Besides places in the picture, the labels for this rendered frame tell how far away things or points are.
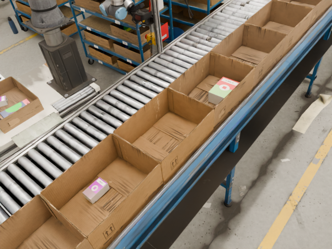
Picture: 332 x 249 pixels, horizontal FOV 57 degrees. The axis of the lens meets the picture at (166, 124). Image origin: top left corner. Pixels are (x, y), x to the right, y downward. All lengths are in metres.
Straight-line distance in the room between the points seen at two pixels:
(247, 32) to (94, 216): 1.47
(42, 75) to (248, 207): 1.80
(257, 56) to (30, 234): 1.62
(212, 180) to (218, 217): 0.63
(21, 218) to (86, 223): 0.25
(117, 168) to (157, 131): 0.29
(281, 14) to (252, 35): 0.39
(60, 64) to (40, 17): 0.31
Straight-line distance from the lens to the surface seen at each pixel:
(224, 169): 1.75
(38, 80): 2.43
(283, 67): 1.99
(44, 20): 1.99
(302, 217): 2.41
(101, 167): 1.47
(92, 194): 1.37
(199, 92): 1.80
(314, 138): 2.89
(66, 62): 2.11
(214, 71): 1.89
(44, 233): 1.40
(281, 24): 2.48
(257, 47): 2.16
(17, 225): 1.35
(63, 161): 1.78
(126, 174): 1.44
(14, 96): 2.36
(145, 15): 2.23
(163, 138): 1.56
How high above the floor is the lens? 2.04
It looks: 46 degrees down
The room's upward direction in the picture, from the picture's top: 7 degrees counter-clockwise
